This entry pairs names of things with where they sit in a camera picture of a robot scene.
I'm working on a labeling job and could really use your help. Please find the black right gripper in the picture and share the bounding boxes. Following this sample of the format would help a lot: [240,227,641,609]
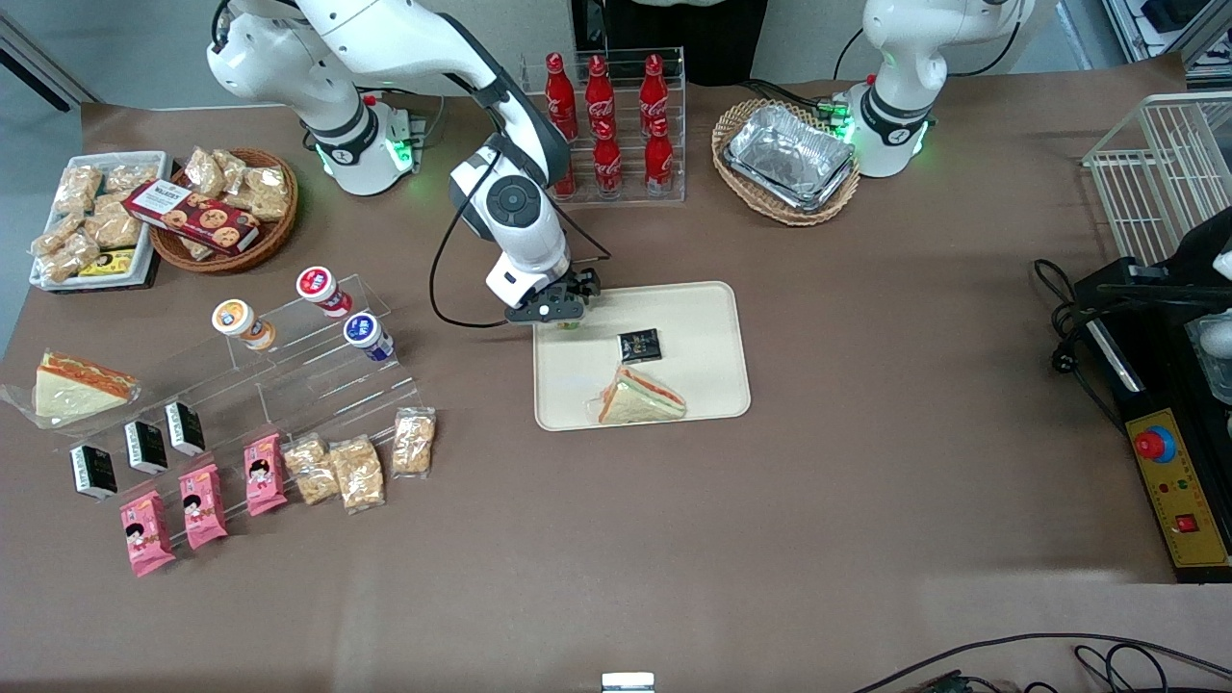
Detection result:
[551,269,603,307]

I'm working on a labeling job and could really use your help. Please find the cream plastic tray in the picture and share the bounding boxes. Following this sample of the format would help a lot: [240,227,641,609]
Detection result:
[532,281,752,432]

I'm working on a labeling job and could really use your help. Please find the blue gum bottle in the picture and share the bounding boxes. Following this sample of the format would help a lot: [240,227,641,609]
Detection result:
[344,313,396,363]

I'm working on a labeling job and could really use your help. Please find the aluminium foil tray stack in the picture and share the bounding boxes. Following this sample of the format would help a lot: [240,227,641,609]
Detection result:
[724,104,856,211]

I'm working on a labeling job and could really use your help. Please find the red gum bottle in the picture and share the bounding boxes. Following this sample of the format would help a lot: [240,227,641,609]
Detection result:
[296,267,354,319]

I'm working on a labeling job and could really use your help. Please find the orange gum bottle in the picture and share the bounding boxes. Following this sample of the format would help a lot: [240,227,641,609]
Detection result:
[212,299,277,351]

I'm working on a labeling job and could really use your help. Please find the plastic-wrapped triangle sandwich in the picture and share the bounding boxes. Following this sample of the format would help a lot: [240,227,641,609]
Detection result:
[0,351,143,429]
[587,364,689,426]

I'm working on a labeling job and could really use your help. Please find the wicker basket with foil trays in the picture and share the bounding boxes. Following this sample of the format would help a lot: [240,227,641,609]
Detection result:
[712,98,860,227]

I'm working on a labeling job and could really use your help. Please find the clear acrylic bottle rack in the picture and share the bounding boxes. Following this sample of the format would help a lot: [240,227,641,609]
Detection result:
[520,46,686,205]

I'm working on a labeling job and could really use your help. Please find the black box behind table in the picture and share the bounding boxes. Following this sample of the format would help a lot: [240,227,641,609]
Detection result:
[573,0,769,88]

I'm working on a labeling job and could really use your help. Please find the clear acrylic tiered stand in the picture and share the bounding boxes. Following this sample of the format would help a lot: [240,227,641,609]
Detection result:
[58,274,424,503]

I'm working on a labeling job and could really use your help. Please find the wicker snack basket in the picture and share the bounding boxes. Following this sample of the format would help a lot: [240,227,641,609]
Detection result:
[149,147,299,275]

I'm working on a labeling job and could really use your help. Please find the pink cartoon snack packet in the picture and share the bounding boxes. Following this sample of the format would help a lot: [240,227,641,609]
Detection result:
[119,491,177,578]
[179,464,230,552]
[244,432,289,518]

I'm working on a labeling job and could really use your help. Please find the dark red cookie box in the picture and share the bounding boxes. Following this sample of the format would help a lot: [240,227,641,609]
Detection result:
[123,180,261,256]

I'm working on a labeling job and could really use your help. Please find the small black snack box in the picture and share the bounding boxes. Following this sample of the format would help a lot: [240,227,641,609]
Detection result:
[69,445,118,501]
[123,421,169,475]
[164,401,206,457]

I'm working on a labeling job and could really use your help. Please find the white rectangular snack bin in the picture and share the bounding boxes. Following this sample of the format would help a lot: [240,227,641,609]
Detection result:
[29,151,171,292]

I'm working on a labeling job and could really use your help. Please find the black equipment unit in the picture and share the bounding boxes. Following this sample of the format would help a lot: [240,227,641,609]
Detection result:
[1073,207,1232,424]

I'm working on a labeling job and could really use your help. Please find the yellow emergency stop box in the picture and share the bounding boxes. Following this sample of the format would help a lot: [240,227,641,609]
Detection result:
[1126,409,1232,578]

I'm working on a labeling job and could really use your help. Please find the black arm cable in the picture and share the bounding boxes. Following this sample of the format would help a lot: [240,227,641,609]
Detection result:
[428,144,612,330]

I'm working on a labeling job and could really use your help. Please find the black power cable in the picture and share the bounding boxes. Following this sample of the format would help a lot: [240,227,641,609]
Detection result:
[1035,258,1125,424]

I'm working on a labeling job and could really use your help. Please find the black floor cable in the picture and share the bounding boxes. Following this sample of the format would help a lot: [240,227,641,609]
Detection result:
[847,632,1232,693]

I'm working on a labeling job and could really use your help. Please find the white wire rack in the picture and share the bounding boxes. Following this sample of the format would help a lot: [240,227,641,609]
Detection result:
[1083,91,1232,266]

